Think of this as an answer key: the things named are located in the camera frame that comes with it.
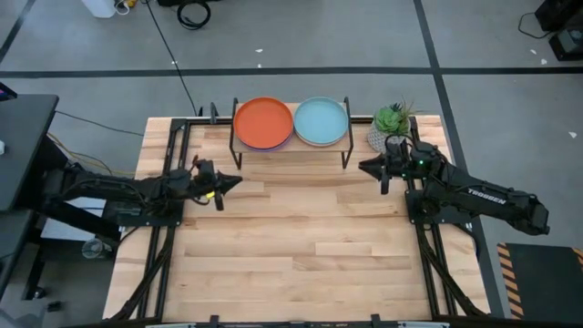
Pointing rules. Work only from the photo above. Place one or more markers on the black aluminium table frame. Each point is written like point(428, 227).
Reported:
point(200, 121)

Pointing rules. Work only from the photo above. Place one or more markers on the light teal plate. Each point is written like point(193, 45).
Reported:
point(321, 119)

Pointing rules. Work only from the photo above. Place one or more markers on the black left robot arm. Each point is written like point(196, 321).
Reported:
point(114, 189)

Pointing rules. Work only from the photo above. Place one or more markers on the hazard-striped black floor mat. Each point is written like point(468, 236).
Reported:
point(542, 282)

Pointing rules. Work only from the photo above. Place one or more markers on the orange plate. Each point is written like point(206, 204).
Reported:
point(263, 123)

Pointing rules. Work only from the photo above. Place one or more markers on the grey plate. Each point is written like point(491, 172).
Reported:
point(322, 145)

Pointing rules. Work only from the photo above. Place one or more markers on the black equipment case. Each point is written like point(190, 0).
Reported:
point(558, 13)
point(567, 43)

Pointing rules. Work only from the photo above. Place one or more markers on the white container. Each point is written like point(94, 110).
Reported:
point(98, 7)

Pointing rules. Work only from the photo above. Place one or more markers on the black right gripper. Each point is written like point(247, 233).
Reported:
point(401, 165)

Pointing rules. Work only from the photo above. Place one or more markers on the succulent in triangle-patterned pot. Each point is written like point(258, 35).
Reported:
point(391, 120)

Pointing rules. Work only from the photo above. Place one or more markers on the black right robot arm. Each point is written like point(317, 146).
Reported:
point(487, 197)

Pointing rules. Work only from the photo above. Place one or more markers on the white panel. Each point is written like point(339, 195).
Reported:
point(61, 233)

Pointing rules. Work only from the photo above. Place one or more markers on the black desk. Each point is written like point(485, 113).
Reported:
point(27, 136)

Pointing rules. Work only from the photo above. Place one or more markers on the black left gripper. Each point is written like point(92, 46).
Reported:
point(202, 182)

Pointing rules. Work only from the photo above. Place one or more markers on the wooden shelf with black frame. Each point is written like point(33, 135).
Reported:
point(293, 148)

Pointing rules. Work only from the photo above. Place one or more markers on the clear plastic cup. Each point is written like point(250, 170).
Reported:
point(93, 248)

